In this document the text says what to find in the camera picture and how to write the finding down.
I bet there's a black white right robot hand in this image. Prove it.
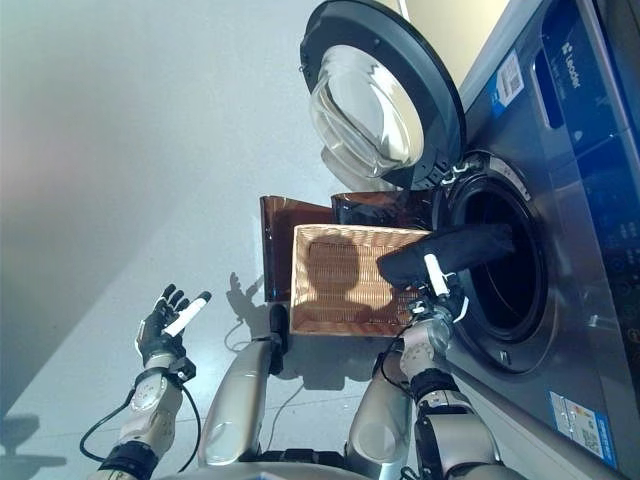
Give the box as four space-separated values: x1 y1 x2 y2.
405 253 469 329

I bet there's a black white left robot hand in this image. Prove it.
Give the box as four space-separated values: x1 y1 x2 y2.
134 283 214 370

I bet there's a long black cloth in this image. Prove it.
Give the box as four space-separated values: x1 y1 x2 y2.
375 222 517 290

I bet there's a grey front-load washing machine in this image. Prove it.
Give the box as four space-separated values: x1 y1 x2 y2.
429 0 640 480

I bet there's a rectangular wicker laundry basket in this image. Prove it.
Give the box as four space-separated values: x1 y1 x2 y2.
289 223 437 340

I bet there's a silver right robot leg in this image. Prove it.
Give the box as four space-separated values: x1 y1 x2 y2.
346 339 417 477

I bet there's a glossy brown wooden stool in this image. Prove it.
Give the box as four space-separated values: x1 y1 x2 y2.
258 191 437 304

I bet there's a grey robot torso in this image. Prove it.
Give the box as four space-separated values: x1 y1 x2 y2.
164 459 384 480

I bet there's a colourful energy label sticker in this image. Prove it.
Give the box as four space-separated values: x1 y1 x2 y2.
548 390 610 455

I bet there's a round glass washer door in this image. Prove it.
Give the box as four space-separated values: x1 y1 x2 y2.
299 0 469 191

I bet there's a blue white QR sticker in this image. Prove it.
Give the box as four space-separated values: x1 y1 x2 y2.
492 49 526 110

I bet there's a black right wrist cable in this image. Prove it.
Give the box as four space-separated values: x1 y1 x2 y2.
377 339 417 402

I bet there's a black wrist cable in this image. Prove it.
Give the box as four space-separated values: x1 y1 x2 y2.
79 382 203 475
377 339 417 402

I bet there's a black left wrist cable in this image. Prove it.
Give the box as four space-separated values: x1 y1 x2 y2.
79 382 203 475

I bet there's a thin grey floor cable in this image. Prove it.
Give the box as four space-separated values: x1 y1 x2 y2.
224 319 307 447

